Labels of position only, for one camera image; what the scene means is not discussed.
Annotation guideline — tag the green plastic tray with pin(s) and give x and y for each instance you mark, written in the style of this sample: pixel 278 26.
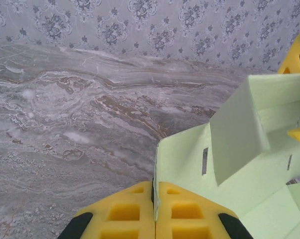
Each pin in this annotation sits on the green plastic tray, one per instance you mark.
pixel 185 161

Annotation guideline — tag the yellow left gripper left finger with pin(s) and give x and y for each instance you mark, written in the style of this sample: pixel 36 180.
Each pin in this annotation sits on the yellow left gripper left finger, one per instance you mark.
pixel 100 209

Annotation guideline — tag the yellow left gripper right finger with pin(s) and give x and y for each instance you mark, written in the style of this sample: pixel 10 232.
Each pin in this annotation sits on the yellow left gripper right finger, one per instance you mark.
pixel 209 211

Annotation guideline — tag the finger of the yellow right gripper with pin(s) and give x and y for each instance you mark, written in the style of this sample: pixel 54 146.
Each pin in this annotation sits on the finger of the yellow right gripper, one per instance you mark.
pixel 289 68
pixel 297 134

